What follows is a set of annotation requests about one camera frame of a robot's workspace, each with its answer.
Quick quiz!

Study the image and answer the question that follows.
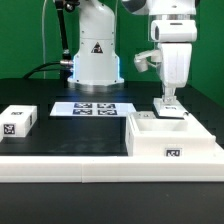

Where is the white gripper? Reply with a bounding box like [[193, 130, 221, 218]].
[[150, 20, 197, 104]]

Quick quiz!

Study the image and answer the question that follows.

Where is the white cabinet door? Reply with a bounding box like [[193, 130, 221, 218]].
[[153, 98, 187, 118], [138, 111, 156, 119]]

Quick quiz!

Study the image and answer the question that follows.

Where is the white cabinet body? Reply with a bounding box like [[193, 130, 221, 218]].
[[125, 112, 217, 157]]

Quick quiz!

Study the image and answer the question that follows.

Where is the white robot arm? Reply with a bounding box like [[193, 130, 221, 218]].
[[69, 0, 197, 105]]

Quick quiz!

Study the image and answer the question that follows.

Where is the white cabinet top block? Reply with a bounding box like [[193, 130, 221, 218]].
[[0, 105, 37, 142]]

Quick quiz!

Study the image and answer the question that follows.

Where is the white L-shaped obstacle frame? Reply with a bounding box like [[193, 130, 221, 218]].
[[0, 121, 224, 184]]

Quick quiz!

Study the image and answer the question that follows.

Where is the black cable on left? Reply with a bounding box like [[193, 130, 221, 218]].
[[22, 0, 81, 80]]

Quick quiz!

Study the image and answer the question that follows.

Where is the white marker base plate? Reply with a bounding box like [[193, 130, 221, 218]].
[[50, 102, 135, 117]]

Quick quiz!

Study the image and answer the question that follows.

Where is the grey thin cable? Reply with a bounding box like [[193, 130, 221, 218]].
[[41, 0, 50, 80]]

